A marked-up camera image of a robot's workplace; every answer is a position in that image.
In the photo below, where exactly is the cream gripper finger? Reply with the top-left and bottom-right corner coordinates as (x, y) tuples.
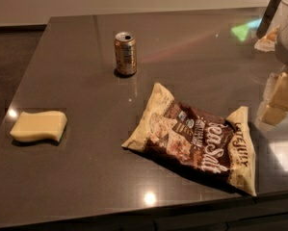
(258, 72), (288, 126)

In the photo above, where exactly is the orange soda can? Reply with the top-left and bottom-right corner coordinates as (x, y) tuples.
(114, 32), (137, 76)

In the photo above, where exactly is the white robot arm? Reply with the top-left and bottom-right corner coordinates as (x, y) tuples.
(254, 0), (288, 126)

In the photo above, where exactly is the sea salt chip bag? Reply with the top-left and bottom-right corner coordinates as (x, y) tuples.
(122, 83), (256, 195)

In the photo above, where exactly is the dark board in background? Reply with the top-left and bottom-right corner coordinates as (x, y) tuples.
(256, 0), (281, 39)

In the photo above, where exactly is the yellow sponge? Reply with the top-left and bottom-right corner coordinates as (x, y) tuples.
(10, 111), (67, 142)

